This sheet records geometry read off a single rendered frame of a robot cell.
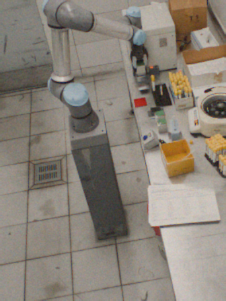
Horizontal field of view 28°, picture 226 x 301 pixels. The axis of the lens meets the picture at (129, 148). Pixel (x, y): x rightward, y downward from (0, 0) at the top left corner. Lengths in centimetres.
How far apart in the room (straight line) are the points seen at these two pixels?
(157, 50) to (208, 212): 110
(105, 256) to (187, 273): 118
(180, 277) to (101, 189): 95
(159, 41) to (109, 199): 97
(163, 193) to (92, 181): 62
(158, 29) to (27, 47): 175
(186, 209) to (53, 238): 134
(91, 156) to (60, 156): 120
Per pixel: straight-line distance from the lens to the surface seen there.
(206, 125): 226
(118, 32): 222
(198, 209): 201
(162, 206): 203
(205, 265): 188
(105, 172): 252
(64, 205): 327
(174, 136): 224
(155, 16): 272
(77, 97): 220
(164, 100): 252
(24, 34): 404
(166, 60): 274
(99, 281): 289
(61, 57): 224
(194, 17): 306
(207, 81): 253
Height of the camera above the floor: 252
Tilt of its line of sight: 45 degrees down
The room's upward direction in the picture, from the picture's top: 10 degrees counter-clockwise
